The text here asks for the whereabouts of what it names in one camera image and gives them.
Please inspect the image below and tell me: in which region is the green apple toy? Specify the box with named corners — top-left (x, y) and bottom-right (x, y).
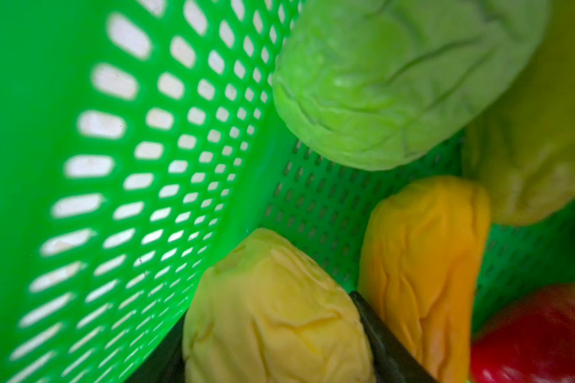
top-left (272, 1), bottom-right (552, 171)

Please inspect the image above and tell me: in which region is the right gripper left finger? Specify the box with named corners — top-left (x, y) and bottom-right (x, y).
top-left (126, 313), bottom-right (187, 383)

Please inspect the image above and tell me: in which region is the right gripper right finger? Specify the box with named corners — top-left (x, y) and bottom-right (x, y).
top-left (349, 291), bottom-right (436, 383)

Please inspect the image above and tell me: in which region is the red strawberry toy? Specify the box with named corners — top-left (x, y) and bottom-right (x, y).
top-left (470, 283), bottom-right (575, 382)

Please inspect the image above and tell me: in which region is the green pear toy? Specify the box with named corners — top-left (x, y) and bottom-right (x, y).
top-left (463, 1), bottom-right (575, 226)

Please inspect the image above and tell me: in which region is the orange banana toy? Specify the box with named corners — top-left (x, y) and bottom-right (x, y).
top-left (358, 176), bottom-right (491, 382)

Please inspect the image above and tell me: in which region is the pale yellow fruit toy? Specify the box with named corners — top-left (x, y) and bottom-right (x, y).
top-left (182, 229), bottom-right (375, 382)

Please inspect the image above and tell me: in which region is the green plastic basket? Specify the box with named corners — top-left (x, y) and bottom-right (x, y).
top-left (0, 1), bottom-right (575, 382)

